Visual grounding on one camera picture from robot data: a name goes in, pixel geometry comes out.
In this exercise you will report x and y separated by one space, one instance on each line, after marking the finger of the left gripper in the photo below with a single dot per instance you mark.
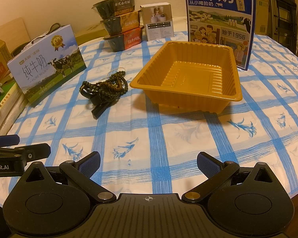
25 154
9 140

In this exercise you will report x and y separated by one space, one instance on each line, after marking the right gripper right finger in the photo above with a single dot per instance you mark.
217 173

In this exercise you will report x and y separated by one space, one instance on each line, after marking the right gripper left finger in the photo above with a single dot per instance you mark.
79 176

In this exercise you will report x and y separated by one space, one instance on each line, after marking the black strap wristwatch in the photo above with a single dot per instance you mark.
99 100

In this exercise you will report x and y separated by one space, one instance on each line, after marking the orange plastic tray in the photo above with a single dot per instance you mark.
191 75

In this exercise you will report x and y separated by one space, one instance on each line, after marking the blue checked tablecloth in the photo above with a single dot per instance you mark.
149 148

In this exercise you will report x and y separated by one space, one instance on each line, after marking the bottom red noodle bowl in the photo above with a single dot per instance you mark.
125 40

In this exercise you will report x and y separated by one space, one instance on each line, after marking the flat cardboard box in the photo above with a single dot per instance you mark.
90 33

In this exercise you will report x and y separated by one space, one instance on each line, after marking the middle orange noodle bowl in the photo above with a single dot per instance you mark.
119 24

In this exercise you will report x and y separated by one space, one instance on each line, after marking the blue tall milk carton box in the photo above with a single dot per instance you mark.
223 22

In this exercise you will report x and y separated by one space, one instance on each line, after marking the brown cardboard box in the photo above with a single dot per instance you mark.
262 15

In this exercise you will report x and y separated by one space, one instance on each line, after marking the black folding ladder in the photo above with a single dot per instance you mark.
283 23

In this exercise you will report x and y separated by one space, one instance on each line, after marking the top black noodle bowl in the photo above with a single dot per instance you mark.
112 8

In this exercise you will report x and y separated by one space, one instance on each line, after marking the small white product box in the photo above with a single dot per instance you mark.
157 20

